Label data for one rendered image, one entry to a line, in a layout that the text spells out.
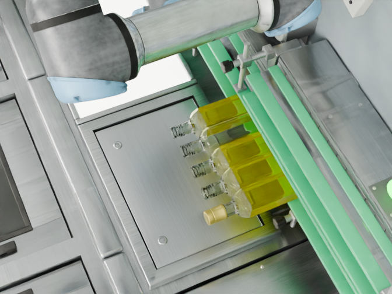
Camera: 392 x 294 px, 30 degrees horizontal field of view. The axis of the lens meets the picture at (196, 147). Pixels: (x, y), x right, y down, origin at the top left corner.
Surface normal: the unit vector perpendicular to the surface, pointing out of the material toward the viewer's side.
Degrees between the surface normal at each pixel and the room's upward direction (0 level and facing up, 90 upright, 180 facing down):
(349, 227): 90
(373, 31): 0
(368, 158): 90
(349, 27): 0
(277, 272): 89
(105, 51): 101
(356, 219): 90
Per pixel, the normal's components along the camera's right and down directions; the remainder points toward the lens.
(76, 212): 0.05, -0.52
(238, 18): 0.54, 0.43
